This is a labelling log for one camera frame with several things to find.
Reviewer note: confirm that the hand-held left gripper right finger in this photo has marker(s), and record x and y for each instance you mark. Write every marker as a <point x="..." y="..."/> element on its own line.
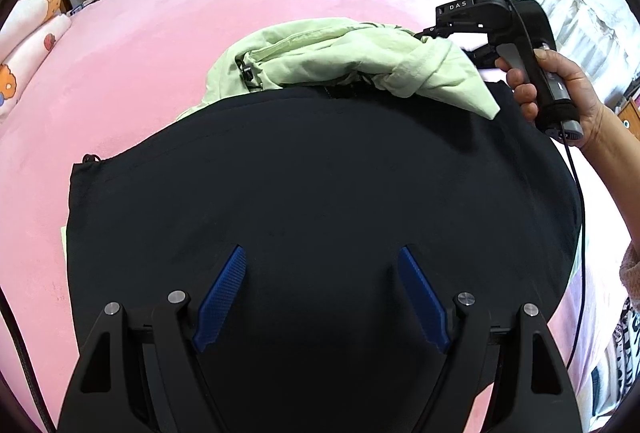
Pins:
<point x="422" y="298"/>

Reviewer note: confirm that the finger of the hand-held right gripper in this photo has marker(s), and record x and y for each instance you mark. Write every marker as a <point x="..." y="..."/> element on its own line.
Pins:
<point x="482" y="55"/>
<point x="440" y="32"/>

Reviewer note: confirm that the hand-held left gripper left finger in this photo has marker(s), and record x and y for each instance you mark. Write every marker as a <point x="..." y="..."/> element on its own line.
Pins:
<point x="222" y="298"/>

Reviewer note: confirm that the green and black hooded jacket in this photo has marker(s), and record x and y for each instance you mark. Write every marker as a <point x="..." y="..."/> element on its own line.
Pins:
<point x="325" y="163"/>

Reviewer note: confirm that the person's right forearm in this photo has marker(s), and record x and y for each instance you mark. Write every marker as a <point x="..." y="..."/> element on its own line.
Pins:
<point x="620" y="183"/>

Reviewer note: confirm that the person's right hand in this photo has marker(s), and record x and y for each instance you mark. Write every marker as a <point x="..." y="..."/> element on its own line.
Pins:
<point x="575" y="83"/>

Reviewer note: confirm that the wooden nightstand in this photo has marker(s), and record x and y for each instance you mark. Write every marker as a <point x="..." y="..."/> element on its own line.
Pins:
<point x="631" y="113"/>

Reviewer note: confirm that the person's patterned clothing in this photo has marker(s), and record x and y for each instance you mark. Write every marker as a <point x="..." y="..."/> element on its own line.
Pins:
<point x="627" y="343"/>

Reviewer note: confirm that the pink bed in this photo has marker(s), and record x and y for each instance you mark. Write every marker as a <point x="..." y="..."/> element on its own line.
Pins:
<point x="150" y="63"/>

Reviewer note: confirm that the pink cartoon print quilt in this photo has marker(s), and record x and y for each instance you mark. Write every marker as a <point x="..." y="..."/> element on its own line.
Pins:
<point x="35" y="43"/>

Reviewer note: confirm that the small dark object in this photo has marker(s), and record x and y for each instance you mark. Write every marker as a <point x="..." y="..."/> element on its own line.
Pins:
<point x="87" y="3"/>

